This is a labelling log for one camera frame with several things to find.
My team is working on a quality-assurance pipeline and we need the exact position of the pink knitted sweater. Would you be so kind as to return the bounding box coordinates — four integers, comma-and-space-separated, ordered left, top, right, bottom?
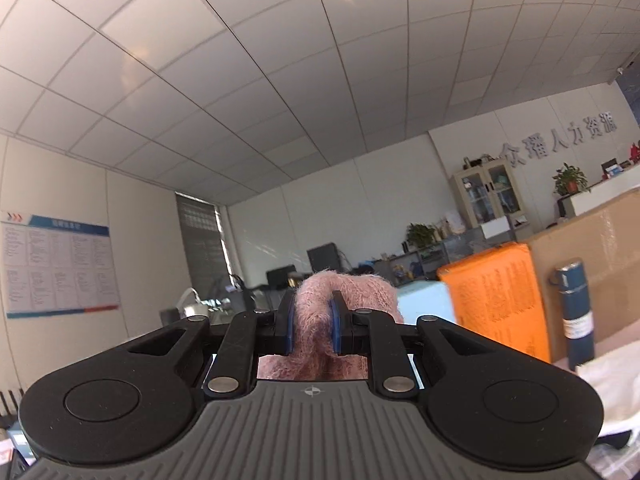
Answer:
257, 271, 404, 382

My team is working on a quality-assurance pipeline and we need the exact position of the light blue Cabou box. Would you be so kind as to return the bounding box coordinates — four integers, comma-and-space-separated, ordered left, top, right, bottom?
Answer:
397, 281, 457, 325

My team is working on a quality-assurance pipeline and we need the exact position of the orange box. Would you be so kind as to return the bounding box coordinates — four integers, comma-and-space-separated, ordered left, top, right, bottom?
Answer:
437, 242, 551, 363

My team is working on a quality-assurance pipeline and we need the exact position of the glass door cabinet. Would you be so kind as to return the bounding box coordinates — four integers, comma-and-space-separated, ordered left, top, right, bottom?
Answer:
450, 158, 529, 229

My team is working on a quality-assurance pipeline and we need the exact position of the dark blue vacuum bottle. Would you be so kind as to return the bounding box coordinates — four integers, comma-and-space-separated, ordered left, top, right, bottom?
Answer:
549, 258, 596, 372

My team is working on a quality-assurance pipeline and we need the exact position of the white folded garment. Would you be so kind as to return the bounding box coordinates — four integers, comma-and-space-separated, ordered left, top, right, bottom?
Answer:
576, 341, 640, 439

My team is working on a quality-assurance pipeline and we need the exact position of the potted green plant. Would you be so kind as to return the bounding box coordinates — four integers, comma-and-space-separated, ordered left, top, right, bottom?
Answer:
552, 162, 588, 197

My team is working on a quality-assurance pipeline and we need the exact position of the brown cardboard box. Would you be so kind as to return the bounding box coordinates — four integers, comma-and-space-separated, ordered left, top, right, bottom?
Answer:
526, 190, 639, 362

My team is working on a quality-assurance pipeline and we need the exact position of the wall notice poster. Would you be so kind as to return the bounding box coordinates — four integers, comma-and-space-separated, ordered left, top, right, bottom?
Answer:
1, 211, 120, 318

